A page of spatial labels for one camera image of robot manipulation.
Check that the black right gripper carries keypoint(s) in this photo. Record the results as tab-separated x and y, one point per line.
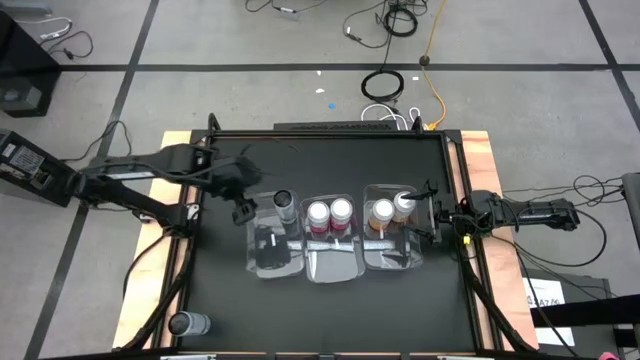
450	215

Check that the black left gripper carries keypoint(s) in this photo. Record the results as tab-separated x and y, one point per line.
245	211

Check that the orange and white soda can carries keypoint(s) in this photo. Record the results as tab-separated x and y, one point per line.
382	212
404	204

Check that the grey soda can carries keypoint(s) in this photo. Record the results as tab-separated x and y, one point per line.
182	323
285	202

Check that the clear plastic bin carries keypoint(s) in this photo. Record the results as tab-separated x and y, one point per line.
392	260
332	270
275	270

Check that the pink and white soda can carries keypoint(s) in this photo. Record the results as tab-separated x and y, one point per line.
341	210
318	212

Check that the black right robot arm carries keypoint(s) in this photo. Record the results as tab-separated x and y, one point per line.
525	214

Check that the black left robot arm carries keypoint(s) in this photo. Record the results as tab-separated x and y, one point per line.
150	162

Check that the plywood table board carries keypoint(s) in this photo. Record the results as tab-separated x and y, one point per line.
480	160

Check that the white paper sheet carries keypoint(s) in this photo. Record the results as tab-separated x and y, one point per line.
547	290

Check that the black round floor puck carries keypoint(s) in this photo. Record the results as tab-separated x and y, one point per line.
424	60

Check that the black floor mat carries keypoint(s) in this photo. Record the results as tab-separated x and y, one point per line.
595	287

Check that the black computer box with labels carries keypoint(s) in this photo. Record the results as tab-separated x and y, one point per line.
25	160

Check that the pink object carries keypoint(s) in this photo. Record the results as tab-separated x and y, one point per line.
608	356

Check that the black cabinet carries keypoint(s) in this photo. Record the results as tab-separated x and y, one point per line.
20	55

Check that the silver metal bracket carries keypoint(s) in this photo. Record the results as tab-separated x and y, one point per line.
187	357
457	358

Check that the grey post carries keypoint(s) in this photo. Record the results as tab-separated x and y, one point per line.
632	200

